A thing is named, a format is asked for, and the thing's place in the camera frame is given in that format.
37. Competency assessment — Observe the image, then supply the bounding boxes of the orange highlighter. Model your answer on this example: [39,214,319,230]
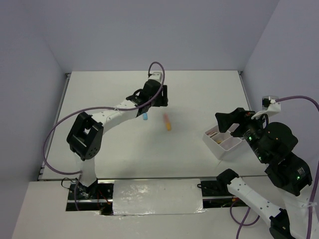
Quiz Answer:
[163,113,171,131]

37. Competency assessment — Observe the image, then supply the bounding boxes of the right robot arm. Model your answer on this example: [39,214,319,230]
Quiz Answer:
[215,108,319,239]

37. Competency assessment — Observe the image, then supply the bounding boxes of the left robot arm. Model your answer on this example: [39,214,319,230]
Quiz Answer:
[66,79,168,199]

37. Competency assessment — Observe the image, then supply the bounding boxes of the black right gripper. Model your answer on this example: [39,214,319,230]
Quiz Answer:
[213,105,269,161]

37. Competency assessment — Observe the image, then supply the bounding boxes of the silver foil sheet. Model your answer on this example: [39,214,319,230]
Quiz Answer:
[113,179,204,216]

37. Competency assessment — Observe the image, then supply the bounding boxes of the white divided organizer tray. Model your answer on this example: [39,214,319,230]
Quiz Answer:
[202,124,245,161]

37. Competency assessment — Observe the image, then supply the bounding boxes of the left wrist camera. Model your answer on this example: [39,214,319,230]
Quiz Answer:
[148,72,162,83]

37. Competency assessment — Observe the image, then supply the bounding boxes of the metal base rail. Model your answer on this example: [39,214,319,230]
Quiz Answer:
[66,179,237,216]

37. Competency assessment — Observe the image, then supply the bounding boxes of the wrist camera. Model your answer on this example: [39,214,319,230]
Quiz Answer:
[148,72,162,83]
[251,96,281,119]

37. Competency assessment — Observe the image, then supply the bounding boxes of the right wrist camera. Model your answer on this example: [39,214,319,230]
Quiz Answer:
[251,96,281,119]

